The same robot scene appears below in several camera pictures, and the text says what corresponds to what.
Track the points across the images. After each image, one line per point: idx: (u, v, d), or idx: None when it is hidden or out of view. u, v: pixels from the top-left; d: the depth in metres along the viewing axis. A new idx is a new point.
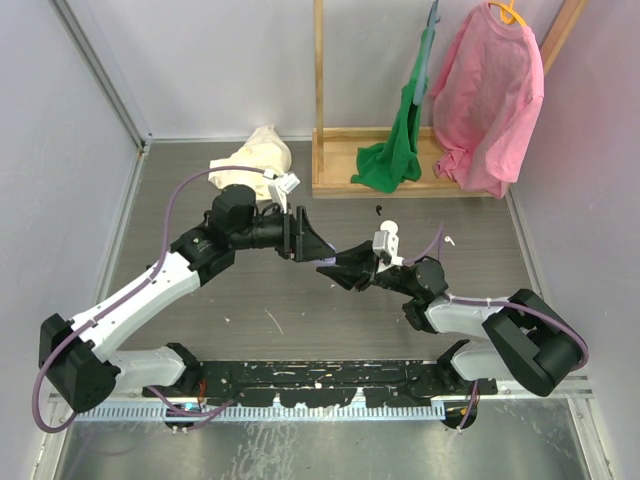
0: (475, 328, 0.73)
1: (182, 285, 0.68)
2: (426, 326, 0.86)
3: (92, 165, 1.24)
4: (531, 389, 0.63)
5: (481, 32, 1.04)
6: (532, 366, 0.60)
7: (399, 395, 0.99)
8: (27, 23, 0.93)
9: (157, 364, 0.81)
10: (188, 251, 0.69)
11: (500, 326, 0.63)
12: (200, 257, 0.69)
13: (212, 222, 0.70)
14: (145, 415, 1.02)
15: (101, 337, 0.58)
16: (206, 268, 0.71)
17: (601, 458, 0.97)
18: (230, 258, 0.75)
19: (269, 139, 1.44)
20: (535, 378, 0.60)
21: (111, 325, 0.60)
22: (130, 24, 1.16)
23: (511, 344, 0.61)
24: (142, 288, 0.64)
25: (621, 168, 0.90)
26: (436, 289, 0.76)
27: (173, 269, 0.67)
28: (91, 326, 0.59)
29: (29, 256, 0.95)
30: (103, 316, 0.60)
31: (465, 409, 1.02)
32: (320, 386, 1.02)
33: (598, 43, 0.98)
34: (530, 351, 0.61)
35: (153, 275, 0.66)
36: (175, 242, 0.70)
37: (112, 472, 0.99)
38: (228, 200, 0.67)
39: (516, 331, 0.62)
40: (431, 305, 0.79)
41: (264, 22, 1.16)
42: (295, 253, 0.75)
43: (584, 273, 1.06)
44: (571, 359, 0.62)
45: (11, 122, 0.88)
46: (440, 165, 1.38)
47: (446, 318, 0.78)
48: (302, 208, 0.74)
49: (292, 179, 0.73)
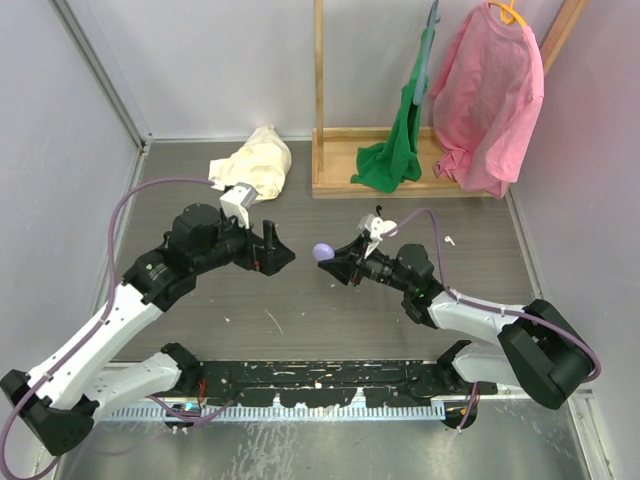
0: (485, 334, 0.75)
1: (140, 317, 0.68)
2: (425, 319, 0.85)
3: (92, 165, 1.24)
4: (540, 401, 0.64)
5: (481, 32, 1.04)
6: (546, 381, 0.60)
7: (399, 395, 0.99)
8: (27, 23, 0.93)
9: (143, 379, 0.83)
10: (142, 281, 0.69)
11: (516, 340, 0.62)
12: (155, 284, 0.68)
13: (173, 244, 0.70)
14: (145, 415, 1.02)
15: (57, 392, 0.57)
16: (164, 293, 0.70)
17: (601, 458, 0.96)
18: (191, 281, 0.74)
19: (269, 139, 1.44)
20: (547, 392, 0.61)
21: (67, 376, 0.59)
22: (129, 24, 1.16)
23: (527, 358, 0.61)
24: (96, 331, 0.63)
25: (621, 167, 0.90)
26: (421, 270, 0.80)
27: (125, 305, 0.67)
28: (47, 381, 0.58)
29: (29, 256, 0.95)
30: (58, 368, 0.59)
31: (465, 409, 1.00)
32: (320, 386, 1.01)
33: (598, 43, 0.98)
34: (545, 365, 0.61)
35: (106, 316, 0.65)
36: (128, 271, 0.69)
37: (113, 472, 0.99)
38: (190, 220, 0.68)
39: (532, 344, 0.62)
40: (435, 301, 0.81)
41: (263, 21, 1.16)
42: (266, 266, 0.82)
43: (583, 273, 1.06)
44: (583, 373, 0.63)
45: (10, 121, 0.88)
46: (440, 165, 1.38)
47: (451, 317, 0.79)
48: (271, 222, 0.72)
49: (249, 192, 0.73)
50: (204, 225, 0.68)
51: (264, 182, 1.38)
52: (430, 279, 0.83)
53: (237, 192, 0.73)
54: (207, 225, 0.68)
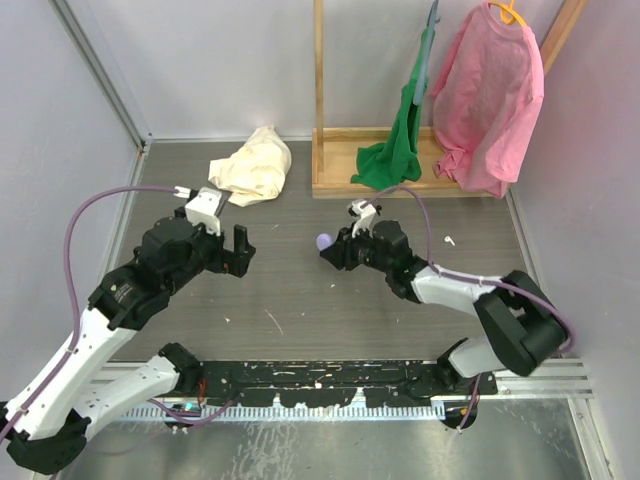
0: (465, 305, 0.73)
1: (111, 342, 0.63)
2: (410, 294, 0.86)
3: (92, 166, 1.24)
4: (515, 370, 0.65)
5: (481, 32, 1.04)
6: (518, 348, 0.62)
7: (398, 395, 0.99)
8: (27, 22, 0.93)
9: (138, 389, 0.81)
10: (108, 305, 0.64)
11: (490, 307, 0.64)
12: (122, 305, 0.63)
13: (143, 261, 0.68)
14: (144, 415, 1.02)
15: (33, 426, 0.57)
16: (132, 313, 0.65)
17: (601, 458, 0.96)
18: (162, 300, 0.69)
19: (269, 139, 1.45)
20: (519, 359, 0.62)
21: (41, 408, 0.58)
22: (129, 23, 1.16)
23: (501, 325, 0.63)
24: (65, 362, 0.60)
25: (621, 167, 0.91)
26: (393, 239, 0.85)
27: (92, 331, 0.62)
28: (23, 414, 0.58)
29: (29, 256, 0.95)
30: (32, 402, 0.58)
31: (465, 409, 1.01)
32: (320, 386, 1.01)
33: (598, 43, 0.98)
34: (518, 333, 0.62)
35: (73, 346, 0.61)
36: (92, 296, 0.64)
37: (113, 472, 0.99)
38: (161, 235, 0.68)
39: (506, 312, 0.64)
40: (418, 275, 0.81)
41: (263, 22, 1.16)
42: (236, 268, 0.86)
43: (583, 273, 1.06)
44: (556, 341, 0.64)
45: (10, 121, 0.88)
46: (440, 165, 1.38)
47: (433, 289, 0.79)
48: (242, 228, 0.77)
49: (218, 200, 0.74)
50: (178, 240, 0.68)
51: (264, 181, 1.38)
52: (406, 252, 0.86)
53: (207, 201, 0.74)
54: (179, 240, 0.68)
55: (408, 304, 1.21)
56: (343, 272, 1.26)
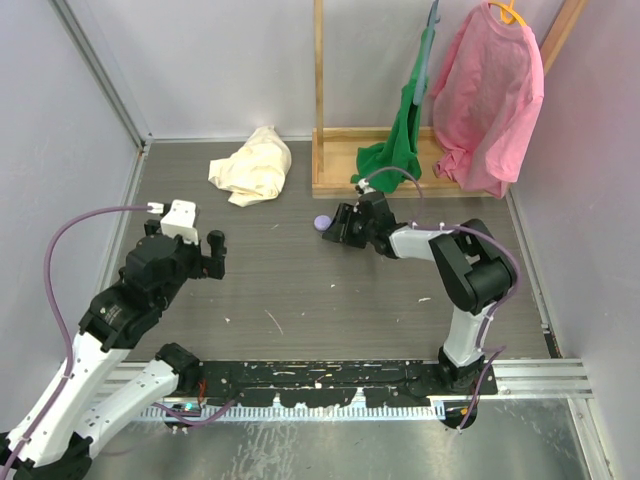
0: (425, 250, 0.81)
1: (108, 362, 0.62)
2: (389, 251, 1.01)
3: (92, 166, 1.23)
4: (461, 306, 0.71)
5: (481, 32, 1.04)
6: (462, 281, 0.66)
7: (398, 395, 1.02)
8: (27, 22, 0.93)
9: (137, 399, 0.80)
10: (100, 328, 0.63)
11: (442, 245, 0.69)
12: (112, 328, 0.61)
13: (128, 280, 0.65)
14: (145, 415, 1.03)
15: (38, 453, 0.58)
16: (124, 335, 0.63)
17: (601, 458, 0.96)
18: (153, 317, 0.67)
19: (269, 139, 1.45)
20: (463, 292, 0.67)
21: (43, 436, 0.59)
22: (128, 23, 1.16)
23: (448, 261, 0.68)
24: (62, 388, 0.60)
25: (621, 167, 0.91)
26: (374, 201, 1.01)
27: (87, 355, 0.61)
28: (26, 443, 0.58)
29: (30, 256, 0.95)
30: (34, 430, 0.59)
31: (465, 409, 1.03)
32: (320, 386, 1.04)
33: (598, 43, 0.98)
34: (464, 269, 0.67)
35: (69, 371, 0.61)
36: (82, 320, 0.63)
37: (113, 472, 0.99)
38: (144, 255, 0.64)
39: (455, 250, 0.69)
40: (394, 231, 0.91)
41: (263, 21, 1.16)
42: (214, 272, 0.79)
43: (583, 272, 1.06)
44: (502, 283, 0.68)
45: (10, 120, 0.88)
46: (440, 165, 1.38)
47: (404, 242, 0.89)
48: (221, 235, 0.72)
49: (195, 209, 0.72)
50: (160, 260, 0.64)
51: (264, 181, 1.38)
52: (385, 214, 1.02)
53: (183, 214, 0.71)
54: (163, 258, 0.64)
55: (408, 304, 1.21)
56: (343, 272, 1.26)
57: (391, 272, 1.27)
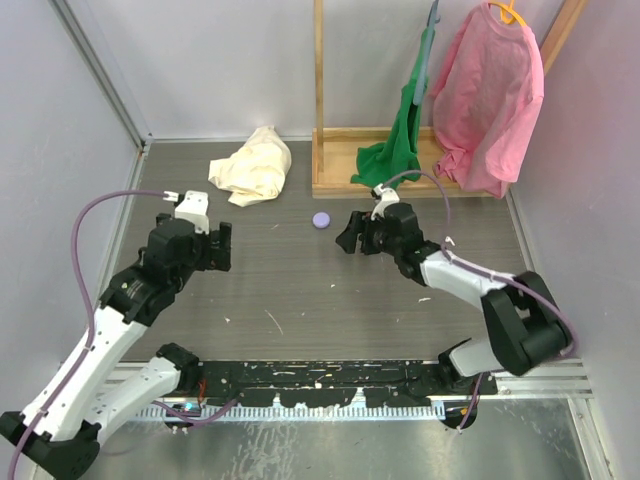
0: (468, 293, 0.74)
1: (126, 337, 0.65)
2: (416, 275, 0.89)
3: (92, 166, 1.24)
4: (507, 367, 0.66)
5: (481, 32, 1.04)
6: (516, 349, 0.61)
7: (398, 395, 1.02)
8: (27, 23, 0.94)
9: (142, 391, 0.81)
10: (119, 302, 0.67)
11: (497, 304, 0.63)
12: (135, 301, 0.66)
13: (148, 259, 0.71)
14: (145, 415, 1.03)
15: (56, 426, 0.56)
16: (145, 308, 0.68)
17: (601, 458, 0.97)
18: (170, 294, 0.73)
19: (269, 139, 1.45)
20: (514, 358, 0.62)
21: (62, 408, 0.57)
22: (129, 23, 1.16)
23: (502, 322, 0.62)
24: (83, 359, 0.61)
25: (620, 167, 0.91)
26: (403, 217, 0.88)
27: (107, 329, 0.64)
28: (43, 416, 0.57)
29: (29, 256, 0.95)
30: (52, 403, 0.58)
31: (465, 409, 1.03)
32: (320, 386, 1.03)
33: (598, 43, 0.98)
34: (519, 334, 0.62)
35: (90, 343, 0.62)
36: (104, 294, 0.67)
37: (112, 473, 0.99)
38: (165, 233, 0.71)
39: (511, 310, 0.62)
40: (428, 259, 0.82)
41: (263, 22, 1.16)
42: (220, 262, 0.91)
43: (583, 272, 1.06)
44: (557, 348, 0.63)
45: (10, 121, 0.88)
46: (440, 165, 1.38)
47: (441, 277, 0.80)
48: (228, 225, 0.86)
49: (207, 200, 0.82)
50: (180, 236, 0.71)
51: (264, 181, 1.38)
52: (414, 233, 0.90)
53: (197, 202, 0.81)
54: (183, 235, 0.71)
55: (408, 304, 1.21)
56: (343, 272, 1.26)
57: (391, 272, 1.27)
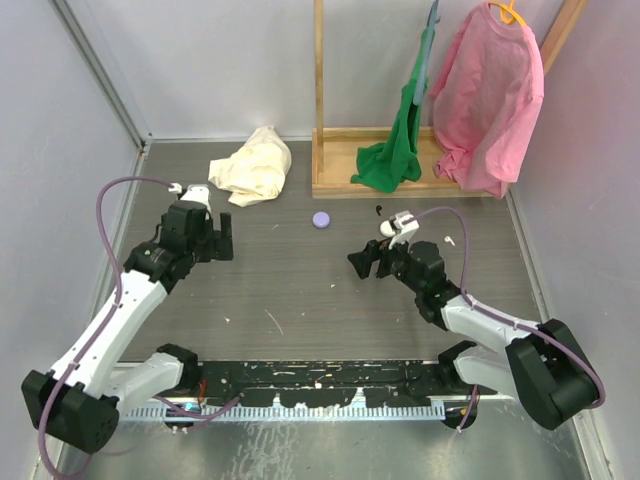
0: (492, 342, 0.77)
1: (151, 296, 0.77)
2: (437, 319, 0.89)
3: (93, 165, 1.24)
4: (539, 421, 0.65)
5: (481, 32, 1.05)
6: (545, 400, 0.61)
7: (398, 394, 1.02)
8: (27, 22, 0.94)
9: (152, 375, 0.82)
10: (143, 267, 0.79)
11: (523, 354, 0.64)
12: (158, 265, 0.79)
13: (168, 232, 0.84)
14: (145, 415, 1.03)
15: (89, 375, 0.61)
16: (167, 273, 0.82)
17: (601, 458, 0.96)
18: (186, 263, 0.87)
19: (269, 139, 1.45)
20: (545, 409, 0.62)
21: (93, 360, 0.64)
22: (128, 24, 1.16)
23: (530, 375, 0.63)
24: (112, 316, 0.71)
25: (620, 167, 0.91)
26: (430, 263, 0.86)
27: (134, 288, 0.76)
28: (74, 369, 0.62)
29: (29, 255, 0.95)
30: (82, 357, 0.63)
31: (465, 409, 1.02)
32: (320, 386, 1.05)
33: (598, 43, 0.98)
34: (548, 385, 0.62)
35: (118, 300, 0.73)
36: (129, 261, 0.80)
37: (112, 473, 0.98)
38: (183, 208, 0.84)
39: (538, 362, 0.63)
40: (449, 305, 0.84)
41: (263, 22, 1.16)
42: (225, 252, 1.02)
43: (583, 271, 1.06)
44: (586, 399, 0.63)
45: (10, 121, 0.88)
46: (440, 165, 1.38)
47: (463, 322, 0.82)
48: (228, 214, 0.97)
49: (207, 189, 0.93)
50: (196, 210, 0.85)
51: (264, 181, 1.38)
52: (439, 277, 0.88)
53: (198, 192, 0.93)
54: (198, 209, 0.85)
55: (408, 303, 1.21)
56: (343, 272, 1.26)
57: None
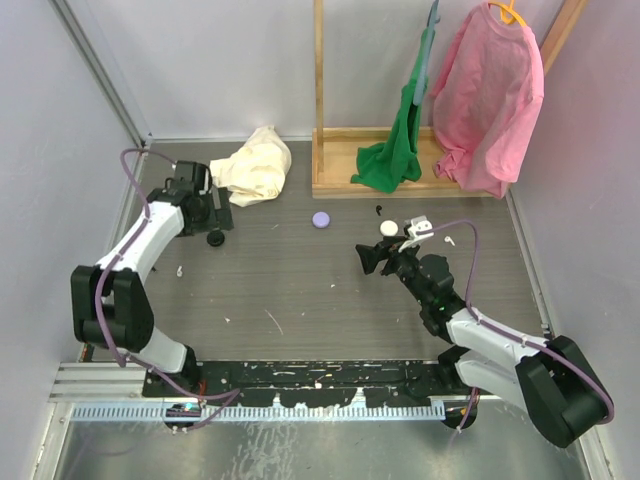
0: (496, 354, 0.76)
1: (172, 222, 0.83)
2: (442, 333, 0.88)
3: (93, 165, 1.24)
4: (549, 437, 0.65)
5: (481, 31, 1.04)
6: (557, 420, 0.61)
7: (399, 395, 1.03)
8: (27, 23, 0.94)
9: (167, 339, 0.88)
10: (161, 197, 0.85)
11: (533, 373, 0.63)
12: (176, 194, 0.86)
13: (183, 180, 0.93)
14: (145, 415, 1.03)
15: (134, 261, 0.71)
16: (183, 206, 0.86)
17: (601, 458, 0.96)
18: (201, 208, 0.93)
19: (269, 139, 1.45)
20: (555, 427, 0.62)
21: (135, 254, 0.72)
22: (128, 24, 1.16)
23: (542, 395, 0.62)
24: (145, 226, 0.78)
25: (620, 167, 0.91)
26: (439, 278, 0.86)
27: (159, 210, 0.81)
28: (119, 259, 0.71)
29: (29, 255, 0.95)
30: (126, 251, 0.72)
31: (465, 409, 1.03)
32: (320, 386, 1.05)
33: (598, 42, 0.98)
34: (559, 405, 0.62)
35: (148, 216, 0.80)
36: (150, 194, 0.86)
37: (113, 472, 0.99)
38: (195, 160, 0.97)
39: (549, 382, 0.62)
40: (455, 320, 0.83)
41: (263, 22, 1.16)
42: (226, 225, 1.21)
43: (583, 271, 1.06)
44: (597, 417, 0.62)
45: (10, 122, 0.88)
46: (440, 165, 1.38)
47: (469, 337, 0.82)
48: None
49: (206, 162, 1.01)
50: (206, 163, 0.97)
51: (264, 181, 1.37)
52: (447, 292, 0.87)
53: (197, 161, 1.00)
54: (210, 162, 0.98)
55: (408, 303, 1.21)
56: (343, 272, 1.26)
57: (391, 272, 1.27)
